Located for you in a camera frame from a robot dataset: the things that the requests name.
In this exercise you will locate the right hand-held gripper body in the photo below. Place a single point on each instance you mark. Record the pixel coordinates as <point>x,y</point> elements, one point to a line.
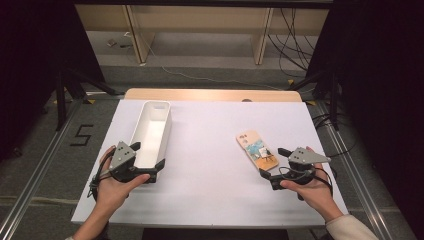
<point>301,155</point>

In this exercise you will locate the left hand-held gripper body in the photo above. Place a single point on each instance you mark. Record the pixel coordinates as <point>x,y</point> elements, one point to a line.
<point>122,156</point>

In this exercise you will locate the white plastic storage box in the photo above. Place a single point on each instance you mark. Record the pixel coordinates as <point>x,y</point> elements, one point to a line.
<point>151,133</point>

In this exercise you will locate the person's left hand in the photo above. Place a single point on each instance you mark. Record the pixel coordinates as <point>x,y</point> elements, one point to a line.
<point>113,193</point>

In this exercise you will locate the person's right hand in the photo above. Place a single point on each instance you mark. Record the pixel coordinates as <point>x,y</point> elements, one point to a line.
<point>313,193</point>

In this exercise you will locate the yellow floor tape marker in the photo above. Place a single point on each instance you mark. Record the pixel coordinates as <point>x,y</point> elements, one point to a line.
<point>311,102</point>
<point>290,81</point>

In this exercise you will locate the black metal stand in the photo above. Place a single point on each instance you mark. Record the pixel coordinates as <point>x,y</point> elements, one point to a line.
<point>334,106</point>
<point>60,106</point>

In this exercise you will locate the light wooden table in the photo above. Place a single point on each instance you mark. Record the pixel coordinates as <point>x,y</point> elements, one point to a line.
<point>206,95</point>

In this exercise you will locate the small black floor item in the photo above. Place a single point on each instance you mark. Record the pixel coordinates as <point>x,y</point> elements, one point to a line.
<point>126,45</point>

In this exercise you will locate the small white plug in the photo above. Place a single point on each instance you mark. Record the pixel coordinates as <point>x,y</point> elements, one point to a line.
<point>111,42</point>

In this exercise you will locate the black curtain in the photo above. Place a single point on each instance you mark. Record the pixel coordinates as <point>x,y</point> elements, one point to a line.
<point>383,83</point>
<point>26,66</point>

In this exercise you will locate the beige wooden desk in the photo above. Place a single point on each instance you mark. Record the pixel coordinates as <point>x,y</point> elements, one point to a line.
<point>200,18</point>

